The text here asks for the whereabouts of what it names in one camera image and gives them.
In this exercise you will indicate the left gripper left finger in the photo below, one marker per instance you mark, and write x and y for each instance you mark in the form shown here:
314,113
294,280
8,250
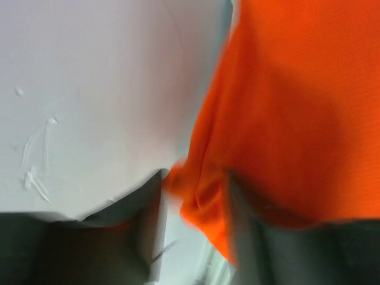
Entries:
120,244

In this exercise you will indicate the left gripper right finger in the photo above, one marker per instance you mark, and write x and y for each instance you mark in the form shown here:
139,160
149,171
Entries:
273,246

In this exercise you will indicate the orange t shirt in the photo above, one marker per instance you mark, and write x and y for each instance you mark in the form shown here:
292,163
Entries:
294,109

